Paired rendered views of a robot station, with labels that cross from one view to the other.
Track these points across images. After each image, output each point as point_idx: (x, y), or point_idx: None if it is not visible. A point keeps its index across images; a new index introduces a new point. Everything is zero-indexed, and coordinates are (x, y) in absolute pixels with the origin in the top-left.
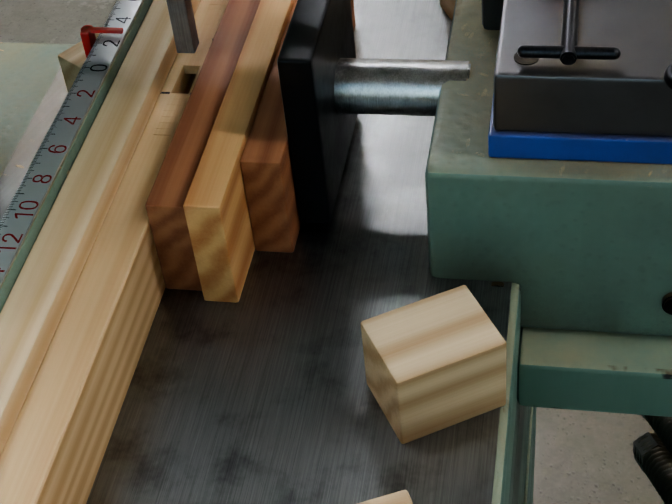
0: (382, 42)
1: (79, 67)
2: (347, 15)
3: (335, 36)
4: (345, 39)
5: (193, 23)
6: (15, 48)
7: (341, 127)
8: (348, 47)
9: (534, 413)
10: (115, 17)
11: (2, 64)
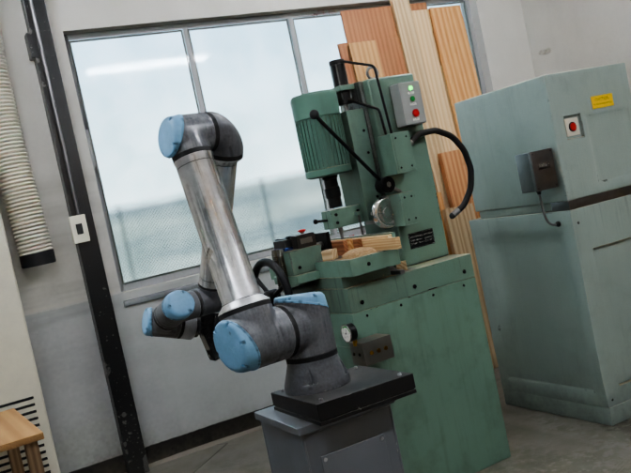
0: (339, 256)
1: None
2: (325, 239)
3: (320, 237)
4: (324, 241)
5: (341, 236)
6: (427, 265)
7: (322, 250)
8: (325, 243)
9: (345, 358)
10: (353, 236)
11: (424, 265)
